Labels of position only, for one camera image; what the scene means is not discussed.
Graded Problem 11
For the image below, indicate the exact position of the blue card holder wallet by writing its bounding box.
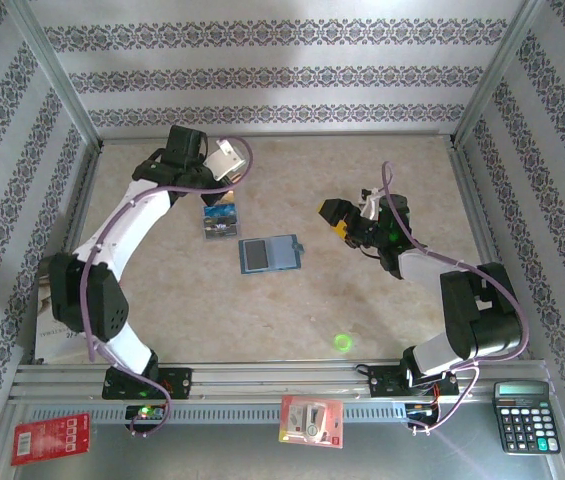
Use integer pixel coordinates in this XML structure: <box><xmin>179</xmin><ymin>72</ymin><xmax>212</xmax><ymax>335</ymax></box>
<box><xmin>238</xmin><ymin>233</ymin><xmax>307</xmax><ymax>276</ymax></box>

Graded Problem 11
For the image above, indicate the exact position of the blue VIP card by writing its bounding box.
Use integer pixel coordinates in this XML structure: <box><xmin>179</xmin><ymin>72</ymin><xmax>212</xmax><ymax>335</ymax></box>
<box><xmin>203</xmin><ymin>203</ymin><xmax>239</xmax><ymax>225</ymax></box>

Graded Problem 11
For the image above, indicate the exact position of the black VIP card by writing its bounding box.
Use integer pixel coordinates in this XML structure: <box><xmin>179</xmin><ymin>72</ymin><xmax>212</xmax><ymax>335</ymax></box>
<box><xmin>204</xmin><ymin>220</ymin><xmax>241</xmax><ymax>238</ymax></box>

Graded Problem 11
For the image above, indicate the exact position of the red blister pack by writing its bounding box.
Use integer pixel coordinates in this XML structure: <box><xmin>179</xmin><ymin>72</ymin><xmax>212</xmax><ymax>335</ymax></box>
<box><xmin>279</xmin><ymin>394</ymin><xmax>345</xmax><ymax>450</ymax></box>

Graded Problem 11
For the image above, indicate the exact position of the book with white spine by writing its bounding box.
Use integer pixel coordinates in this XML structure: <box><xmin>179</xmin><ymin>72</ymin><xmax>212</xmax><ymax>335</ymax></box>
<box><xmin>34</xmin><ymin>269</ymin><xmax>101</xmax><ymax>365</ymax></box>

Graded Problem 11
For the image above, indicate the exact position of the black desk calculator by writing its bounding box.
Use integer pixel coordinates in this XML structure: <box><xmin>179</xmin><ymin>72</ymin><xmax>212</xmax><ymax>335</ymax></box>
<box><xmin>492</xmin><ymin>380</ymin><xmax>562</xmax><ymax>456</ymax></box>

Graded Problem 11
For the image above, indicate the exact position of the grey metal shelf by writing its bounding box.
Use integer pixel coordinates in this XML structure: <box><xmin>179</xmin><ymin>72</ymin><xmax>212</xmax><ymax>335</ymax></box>
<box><xmin>0</xmin><ymin>399</ymin><xmax>565</xmax><ymax>480</ymax></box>

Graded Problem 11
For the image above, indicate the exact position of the red flat product pack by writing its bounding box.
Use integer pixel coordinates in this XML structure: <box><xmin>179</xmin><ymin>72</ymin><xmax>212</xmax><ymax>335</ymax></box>
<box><xmin>10</xmin><ymin>412</ymin><xmax>92</xmax><ymax>467</ymax></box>

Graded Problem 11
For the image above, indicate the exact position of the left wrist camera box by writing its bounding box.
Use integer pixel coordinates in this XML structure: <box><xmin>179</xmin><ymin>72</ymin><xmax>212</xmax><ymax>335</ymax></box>
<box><xmin>203</xmin><ymin>138</ymin><xmax>244</xmax><ymax>182</ymax></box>

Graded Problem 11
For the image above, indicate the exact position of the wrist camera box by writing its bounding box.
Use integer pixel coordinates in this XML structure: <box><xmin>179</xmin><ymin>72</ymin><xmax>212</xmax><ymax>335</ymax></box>
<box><xmin>358</xmin><ymin>186</ymin><xmax>382</xmax><ymax>220</ymax></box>
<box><xmin>203</xmin><ymin>138</ymin><xmax>244</xmax><ymax>182</ymax></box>

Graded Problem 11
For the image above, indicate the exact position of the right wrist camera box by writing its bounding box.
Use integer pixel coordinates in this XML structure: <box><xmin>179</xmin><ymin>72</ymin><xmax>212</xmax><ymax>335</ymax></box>
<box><xmin>358</xmin><ymin>186</ymin><xmax>382</xmax><ymax>220</ymax></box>

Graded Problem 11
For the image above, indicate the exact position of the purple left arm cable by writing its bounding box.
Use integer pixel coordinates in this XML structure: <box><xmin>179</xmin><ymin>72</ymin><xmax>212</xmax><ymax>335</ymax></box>
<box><xmin>81</xmin><ymin>136</ymin><xmax>255</xmax><ymax>437</ymax></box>

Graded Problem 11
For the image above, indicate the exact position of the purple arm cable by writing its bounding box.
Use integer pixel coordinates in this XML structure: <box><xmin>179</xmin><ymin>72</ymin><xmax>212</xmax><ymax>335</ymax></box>
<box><xmin>381</xmin><ymin>160</ymin><xmax>529</xmax><ymax>435</ymax></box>
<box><xmin>81</xmin><ymin>136</ymin><xmax>255</xmax><ymax>437</ymax></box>

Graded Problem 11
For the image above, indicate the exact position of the aluminium frame back bar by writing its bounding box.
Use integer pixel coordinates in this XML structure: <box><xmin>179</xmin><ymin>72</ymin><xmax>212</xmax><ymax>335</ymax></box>
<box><xmin>97</xmin><ymin>130</ymin><xmax>458</xmax><ymax>147</ymax></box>

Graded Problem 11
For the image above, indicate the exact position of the aluminium frame side bar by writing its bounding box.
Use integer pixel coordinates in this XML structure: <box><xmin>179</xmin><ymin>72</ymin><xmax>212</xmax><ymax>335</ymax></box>
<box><xmin>61</xmin><ymin>144</ymin><xmax>106</xmax><ymax>254</ymax></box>
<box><xmin>449</xmin><ymin>144</ymin><xmax>533</xmax><ymax>361</ymax></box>

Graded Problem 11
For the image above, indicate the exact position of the aluminium frame post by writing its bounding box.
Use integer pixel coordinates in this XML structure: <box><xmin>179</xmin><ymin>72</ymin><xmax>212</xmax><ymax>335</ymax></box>
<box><xmin>449</xmin><ymin>0</ymin><xmax>548</xmax><ymax>151</ymax></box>
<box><xmin>4</xmin><ymin>0</ymin><xmax>106</xmax><ymax>151</ymax></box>

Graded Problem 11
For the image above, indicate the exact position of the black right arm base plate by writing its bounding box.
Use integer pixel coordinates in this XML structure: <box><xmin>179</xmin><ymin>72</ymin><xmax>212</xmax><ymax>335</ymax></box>
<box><xmin>367</xmin><ymin>364</ymin><xmax>460</xmax><ymax>400</ymax></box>

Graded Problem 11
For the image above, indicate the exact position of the aluminium mounting rail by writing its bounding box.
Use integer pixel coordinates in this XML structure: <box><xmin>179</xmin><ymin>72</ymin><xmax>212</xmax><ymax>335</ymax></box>
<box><xmin>9</xmin><ymin>362</ymin><xmax>556</xmax><ymax>402</ymax></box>

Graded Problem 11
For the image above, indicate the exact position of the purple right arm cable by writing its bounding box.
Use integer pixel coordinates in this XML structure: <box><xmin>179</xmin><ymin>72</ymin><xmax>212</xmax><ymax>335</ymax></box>
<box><xmin>381</xmin><ymin>160</ymin><xmax>529</xmax><ymax>435</ymax></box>

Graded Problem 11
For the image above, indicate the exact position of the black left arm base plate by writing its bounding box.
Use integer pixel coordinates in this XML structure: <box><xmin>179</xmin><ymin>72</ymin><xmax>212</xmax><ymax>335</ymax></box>
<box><xmin>101</xmin><ymin>368</ymin><xmax>193</xmax><ymax>401</ymax></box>

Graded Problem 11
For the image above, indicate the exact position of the slotted grey cable duct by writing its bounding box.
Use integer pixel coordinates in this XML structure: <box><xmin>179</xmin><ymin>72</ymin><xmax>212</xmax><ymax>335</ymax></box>
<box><xmin>26</xmin><ymin>404</ymin><xmax>413</xmax><ymax>426</ymax></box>

